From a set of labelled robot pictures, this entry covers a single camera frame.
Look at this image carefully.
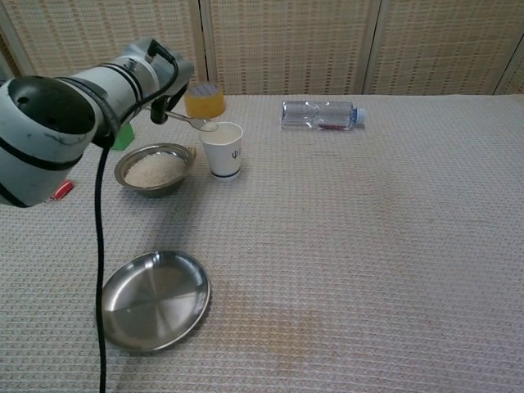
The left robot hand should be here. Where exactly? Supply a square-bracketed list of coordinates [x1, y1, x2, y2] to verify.
[149, 56, 196, 125]

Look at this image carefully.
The metal spoon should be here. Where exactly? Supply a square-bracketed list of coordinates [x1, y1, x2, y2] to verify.
[165, 110, 218, 133]

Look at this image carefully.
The white paper cup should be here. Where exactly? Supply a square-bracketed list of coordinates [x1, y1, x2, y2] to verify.
[198, 122, 244, 183]

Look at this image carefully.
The metal bowl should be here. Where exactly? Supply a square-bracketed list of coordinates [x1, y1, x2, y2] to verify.
[114, 142, 198, 198]

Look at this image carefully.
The yellow tape roll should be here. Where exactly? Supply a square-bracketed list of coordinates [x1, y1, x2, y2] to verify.
[183, 83, 226, 120]

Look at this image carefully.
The green cube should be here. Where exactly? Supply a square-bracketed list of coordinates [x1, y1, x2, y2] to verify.
[111, 121, 136, 151]

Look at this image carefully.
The woven bamboo screen panel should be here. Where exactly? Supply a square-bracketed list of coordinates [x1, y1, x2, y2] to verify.
[0, 0, 210, 97]
[493, 52, 524, 97]
[200, 0, 384, 97]
[363, 0, 524, 97]

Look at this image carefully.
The clear plastic water bottle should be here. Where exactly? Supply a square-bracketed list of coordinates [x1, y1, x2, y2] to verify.
[281, 100, 367, 132]

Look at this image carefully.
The stainless steel plate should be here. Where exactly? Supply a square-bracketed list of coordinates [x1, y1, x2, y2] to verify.
[94, 250, 212, 355]

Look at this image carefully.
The beige woven tablecloth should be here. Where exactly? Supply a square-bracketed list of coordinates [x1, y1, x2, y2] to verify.
[0, 94, 524, 393]

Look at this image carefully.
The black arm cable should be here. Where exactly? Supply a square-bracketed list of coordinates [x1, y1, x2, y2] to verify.
[94, 38, 181, 393]

